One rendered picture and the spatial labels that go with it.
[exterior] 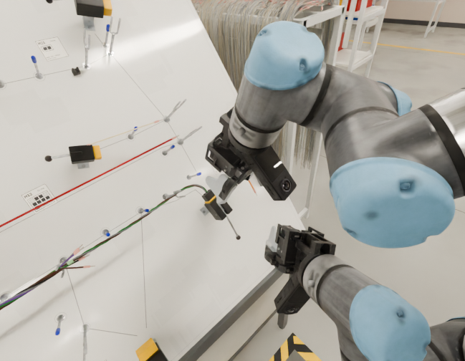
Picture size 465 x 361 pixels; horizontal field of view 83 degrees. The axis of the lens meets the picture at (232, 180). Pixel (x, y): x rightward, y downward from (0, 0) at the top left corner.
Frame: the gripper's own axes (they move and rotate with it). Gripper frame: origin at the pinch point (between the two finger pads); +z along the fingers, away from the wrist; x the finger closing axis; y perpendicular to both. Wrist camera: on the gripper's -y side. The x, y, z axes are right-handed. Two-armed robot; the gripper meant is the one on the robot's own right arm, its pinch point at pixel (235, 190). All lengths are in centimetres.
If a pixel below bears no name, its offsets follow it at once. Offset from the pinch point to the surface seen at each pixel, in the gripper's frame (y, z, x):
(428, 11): 19, 237, -805
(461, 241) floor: -124, 99, -138
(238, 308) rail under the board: -21.4, 32.8, 11.8
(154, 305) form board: -3.3, 24.7, 27.2
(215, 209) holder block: 1.8, 12.4, 1.9
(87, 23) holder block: 55, -4, -5
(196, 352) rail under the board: -19.7, 32.8, 27.6
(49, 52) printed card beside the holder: 53, -2, 7
